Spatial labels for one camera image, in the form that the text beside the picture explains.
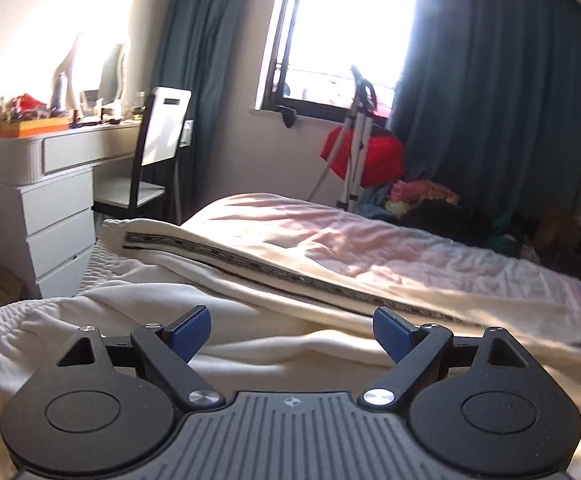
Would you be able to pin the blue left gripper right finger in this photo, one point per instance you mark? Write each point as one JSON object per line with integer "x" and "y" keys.
{"x": 416, "y": 352}

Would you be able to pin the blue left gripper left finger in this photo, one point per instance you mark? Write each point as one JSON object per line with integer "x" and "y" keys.
{"x": 166, "y": 354}

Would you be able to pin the pile of colourful clothes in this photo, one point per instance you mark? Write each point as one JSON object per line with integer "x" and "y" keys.
{"x": 428, "y": 206}

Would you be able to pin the pink bed blanket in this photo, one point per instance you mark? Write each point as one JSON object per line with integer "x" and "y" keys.
{"x": 409, "y": 265}

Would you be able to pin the red bag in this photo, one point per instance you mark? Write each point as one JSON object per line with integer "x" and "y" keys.
{"x": 384, "y": 160}

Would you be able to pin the white dresser desk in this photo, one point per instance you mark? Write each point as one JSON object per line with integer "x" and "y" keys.
{"x": 46, "y": 197}

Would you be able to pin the white tripod stand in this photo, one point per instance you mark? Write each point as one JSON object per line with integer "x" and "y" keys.
{"x": 360, "y": 121}

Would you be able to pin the white black chair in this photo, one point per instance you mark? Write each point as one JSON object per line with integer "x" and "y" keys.
{"x": 158, "y": 141}

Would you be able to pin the orange box on desk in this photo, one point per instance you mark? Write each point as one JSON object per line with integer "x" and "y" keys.
{"x": 17, "y": 130}

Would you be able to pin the teal right curtain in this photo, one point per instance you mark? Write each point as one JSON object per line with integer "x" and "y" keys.
{"x": 489, "y": 103}

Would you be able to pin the teal curtain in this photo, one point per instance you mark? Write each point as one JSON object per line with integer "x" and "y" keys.
{"x": 194, "y": 52}
{"x": 489, "y": 103}

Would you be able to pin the teal left curtain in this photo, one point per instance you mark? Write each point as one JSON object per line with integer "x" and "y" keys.
{"x": 194, "y": 52}

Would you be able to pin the dark framed window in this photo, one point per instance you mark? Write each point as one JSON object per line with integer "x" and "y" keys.
{"x": 316, "y": 50}

